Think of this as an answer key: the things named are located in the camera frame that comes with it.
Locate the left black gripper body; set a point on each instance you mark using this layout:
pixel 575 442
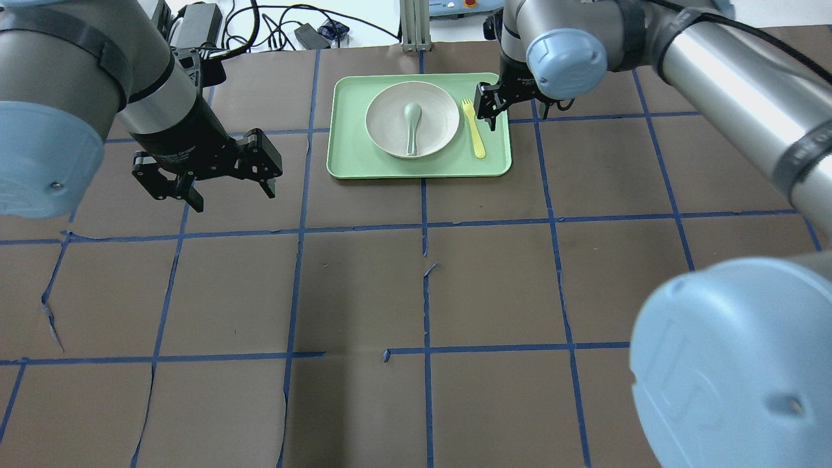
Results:
pixel 187 140

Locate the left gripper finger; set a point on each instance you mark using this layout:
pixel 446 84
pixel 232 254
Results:
pixel 194 199
pixel 269 187

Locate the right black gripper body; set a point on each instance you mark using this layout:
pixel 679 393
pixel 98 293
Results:
pixel 518 86

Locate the yellow plastic fork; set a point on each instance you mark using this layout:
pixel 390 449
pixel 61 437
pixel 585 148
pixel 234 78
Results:
pixel 477 144

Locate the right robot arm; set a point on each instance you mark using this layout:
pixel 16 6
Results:
pixel 685 161

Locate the light green spoon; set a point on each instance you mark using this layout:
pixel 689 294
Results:
pixel 412 116

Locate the black power adapter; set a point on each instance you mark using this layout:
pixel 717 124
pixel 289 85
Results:
pixel 198 26

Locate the small black power brick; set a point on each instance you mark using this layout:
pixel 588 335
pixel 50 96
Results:
pixel 310 39

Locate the aluminium frame post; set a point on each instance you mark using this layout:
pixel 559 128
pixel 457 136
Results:
pixel 414 22

